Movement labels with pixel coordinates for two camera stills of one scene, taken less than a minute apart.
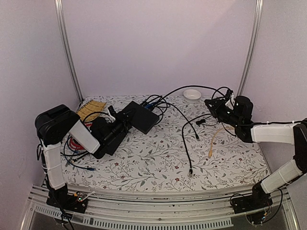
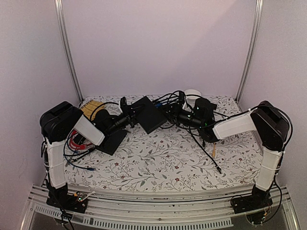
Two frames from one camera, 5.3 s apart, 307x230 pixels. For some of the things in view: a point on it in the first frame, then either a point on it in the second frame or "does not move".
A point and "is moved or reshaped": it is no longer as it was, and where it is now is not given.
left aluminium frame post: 60,19 does not move
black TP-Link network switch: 140,117 is moved or reshaped
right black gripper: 215,109 -> 178,114
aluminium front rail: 168,208 does not move
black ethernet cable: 187,154 -> 206,150
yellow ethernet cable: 210,152 is moved or reshaped
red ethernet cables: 74,144 does not move
